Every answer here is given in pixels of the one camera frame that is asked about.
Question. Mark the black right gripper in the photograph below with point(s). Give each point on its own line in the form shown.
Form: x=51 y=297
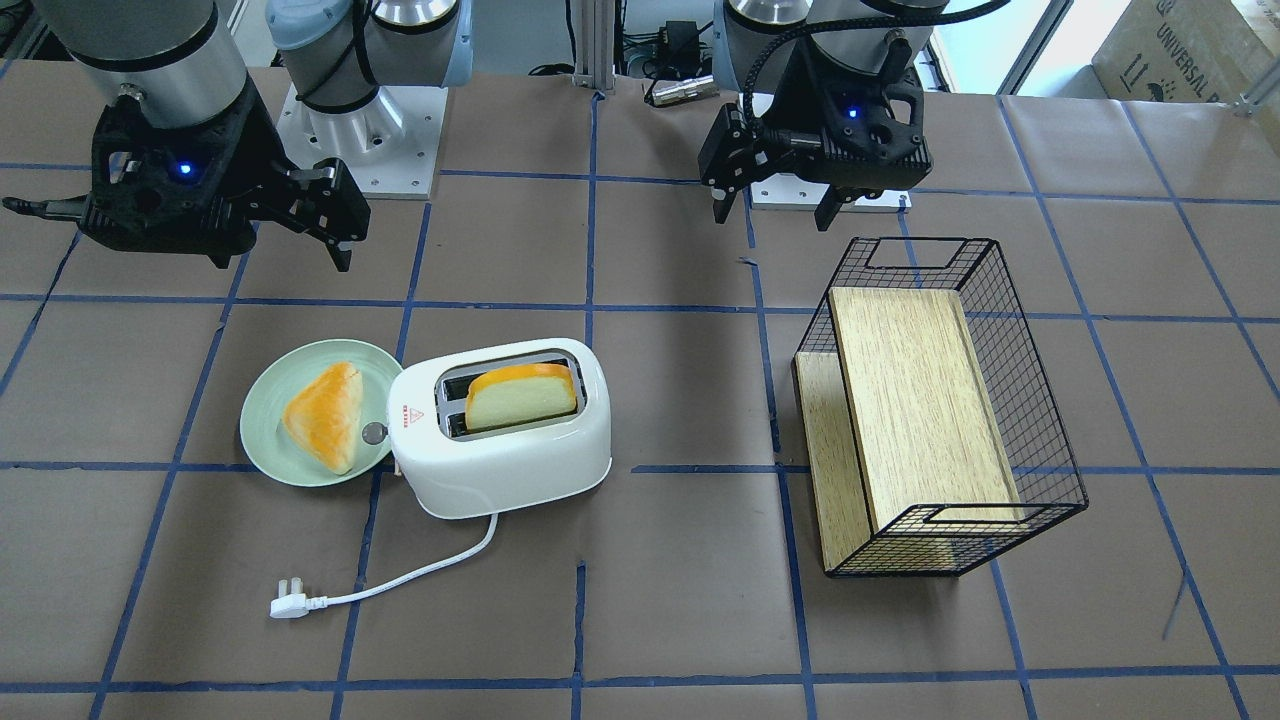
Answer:
x=262 y=152

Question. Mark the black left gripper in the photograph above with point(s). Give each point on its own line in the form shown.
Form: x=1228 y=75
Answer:
x=797 y=112

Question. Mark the white two-slot toaster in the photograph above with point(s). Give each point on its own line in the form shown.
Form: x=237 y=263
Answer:
x=456 y=474

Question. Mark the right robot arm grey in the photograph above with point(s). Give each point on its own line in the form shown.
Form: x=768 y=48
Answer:
x=338 y=53

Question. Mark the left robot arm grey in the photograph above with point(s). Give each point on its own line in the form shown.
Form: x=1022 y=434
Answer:
x=751 y=37

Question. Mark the bread slice in toaster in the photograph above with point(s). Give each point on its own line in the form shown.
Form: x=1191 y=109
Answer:
x=517 y=394

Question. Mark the silver cylindrical connector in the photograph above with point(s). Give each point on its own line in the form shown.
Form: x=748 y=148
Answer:
x=686 y=90

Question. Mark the triangular bread on plate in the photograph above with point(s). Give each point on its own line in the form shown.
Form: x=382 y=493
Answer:
x=323 y=419

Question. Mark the black power adapter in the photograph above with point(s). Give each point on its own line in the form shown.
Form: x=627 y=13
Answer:
x=679 y=44

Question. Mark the light green plate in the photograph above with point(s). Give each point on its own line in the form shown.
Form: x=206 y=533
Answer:
x=261 y=427

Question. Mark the wooden board in basket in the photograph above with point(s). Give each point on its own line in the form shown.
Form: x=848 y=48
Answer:
x=909 y=472

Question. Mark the cardboard box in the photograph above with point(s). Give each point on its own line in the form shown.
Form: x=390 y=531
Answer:
x=1187 y=51

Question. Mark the aluminium frame post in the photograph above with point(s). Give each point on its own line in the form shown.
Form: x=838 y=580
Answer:
x=594 y=45

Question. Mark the black wire basket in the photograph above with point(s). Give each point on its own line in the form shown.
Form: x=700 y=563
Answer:
x=1042 y=463

